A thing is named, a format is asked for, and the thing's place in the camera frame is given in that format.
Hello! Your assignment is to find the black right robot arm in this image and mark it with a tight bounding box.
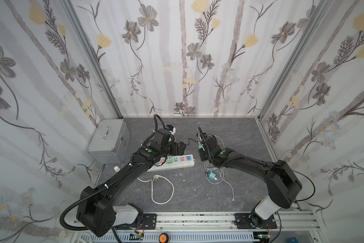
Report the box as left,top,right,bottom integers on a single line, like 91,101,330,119
197,127,316,228

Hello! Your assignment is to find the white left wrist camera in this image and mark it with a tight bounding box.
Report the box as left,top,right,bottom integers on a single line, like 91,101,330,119
166,125,176,135

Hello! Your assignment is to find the white slotted cable duct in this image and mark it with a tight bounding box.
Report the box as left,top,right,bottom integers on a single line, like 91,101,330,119
77,232,259,243

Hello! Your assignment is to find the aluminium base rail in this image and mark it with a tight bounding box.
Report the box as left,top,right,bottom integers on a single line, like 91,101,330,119
69,211,321,233

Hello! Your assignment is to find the grey metal first-aid box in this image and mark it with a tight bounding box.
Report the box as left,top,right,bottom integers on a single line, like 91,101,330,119
87,119,130,165

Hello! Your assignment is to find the green charger with black cable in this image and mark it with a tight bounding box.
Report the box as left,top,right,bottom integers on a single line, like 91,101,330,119
165,156,173,164

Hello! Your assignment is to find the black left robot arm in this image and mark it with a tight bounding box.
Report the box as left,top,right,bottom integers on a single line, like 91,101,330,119
59,114,186,237

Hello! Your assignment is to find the white colourful power strip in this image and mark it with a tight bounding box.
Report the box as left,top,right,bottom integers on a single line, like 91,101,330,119
148,155,196,172

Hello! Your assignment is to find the orange emergency button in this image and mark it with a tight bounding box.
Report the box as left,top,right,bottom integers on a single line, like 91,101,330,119
159,233,170,243

